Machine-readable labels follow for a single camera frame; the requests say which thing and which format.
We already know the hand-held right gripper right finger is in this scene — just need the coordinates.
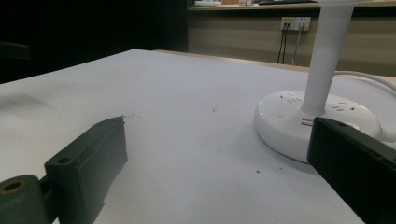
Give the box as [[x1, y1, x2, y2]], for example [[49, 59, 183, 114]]
[[306, 116, 396, 224]]

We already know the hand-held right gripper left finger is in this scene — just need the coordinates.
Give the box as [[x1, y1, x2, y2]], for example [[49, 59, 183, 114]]
[[44, 116, 129, 224]]

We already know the white round power strip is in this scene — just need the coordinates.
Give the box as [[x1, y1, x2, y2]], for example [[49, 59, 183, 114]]
[[253, 0, 396, 164]]

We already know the wooden shelf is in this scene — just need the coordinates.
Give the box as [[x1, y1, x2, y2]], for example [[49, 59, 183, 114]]
[[188, 0, 396, 12]]

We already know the white power cable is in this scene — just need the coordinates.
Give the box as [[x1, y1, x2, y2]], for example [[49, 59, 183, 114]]
[[333, 70, 396, 96]]

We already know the white hanging cable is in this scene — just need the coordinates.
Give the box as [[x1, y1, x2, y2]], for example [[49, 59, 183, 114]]
[[291, 23, 304, 66]]

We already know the black cable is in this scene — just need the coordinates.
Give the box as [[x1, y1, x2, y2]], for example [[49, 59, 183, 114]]
[[281, 23, 290, 65], [276, 22, 287, 64]]

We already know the white wall socket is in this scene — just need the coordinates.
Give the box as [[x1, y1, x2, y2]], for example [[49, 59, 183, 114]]
[[280, 16, 312, 32]]

